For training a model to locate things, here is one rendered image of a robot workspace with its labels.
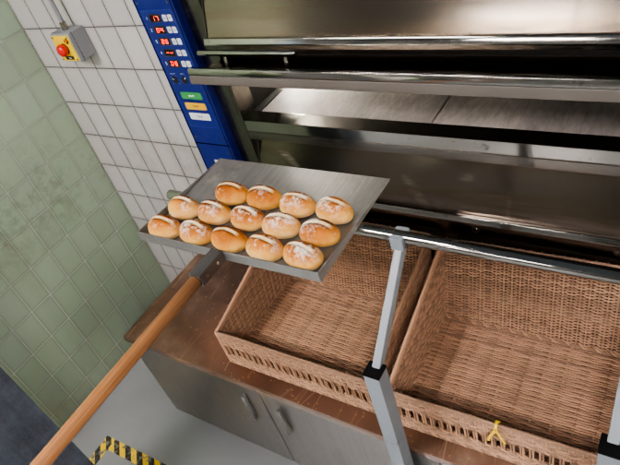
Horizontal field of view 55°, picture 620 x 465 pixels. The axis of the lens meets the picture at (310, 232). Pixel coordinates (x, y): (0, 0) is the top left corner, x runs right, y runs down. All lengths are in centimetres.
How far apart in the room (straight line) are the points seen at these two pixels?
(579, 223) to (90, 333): 207
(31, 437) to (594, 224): 170
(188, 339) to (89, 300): 77
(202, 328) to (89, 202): 84
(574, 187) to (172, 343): 138
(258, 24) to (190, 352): 109
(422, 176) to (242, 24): 65
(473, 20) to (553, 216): 54
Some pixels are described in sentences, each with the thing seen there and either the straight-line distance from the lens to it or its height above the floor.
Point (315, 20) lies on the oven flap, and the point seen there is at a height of 150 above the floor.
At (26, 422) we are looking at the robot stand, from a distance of 204.
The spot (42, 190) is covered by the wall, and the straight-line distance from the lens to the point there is 255.
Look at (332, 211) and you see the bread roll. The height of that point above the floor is 122.
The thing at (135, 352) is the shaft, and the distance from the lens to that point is 127.
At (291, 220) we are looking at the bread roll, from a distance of 136.
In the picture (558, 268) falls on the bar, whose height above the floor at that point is 117.
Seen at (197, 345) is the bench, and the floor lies 58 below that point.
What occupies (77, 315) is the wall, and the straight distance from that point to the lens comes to 277.
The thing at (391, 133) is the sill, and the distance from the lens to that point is 165.
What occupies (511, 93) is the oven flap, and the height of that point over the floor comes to 140.
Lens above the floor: 204
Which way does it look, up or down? 39 degrees down
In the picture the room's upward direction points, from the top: 19 degrees counter-clockwise
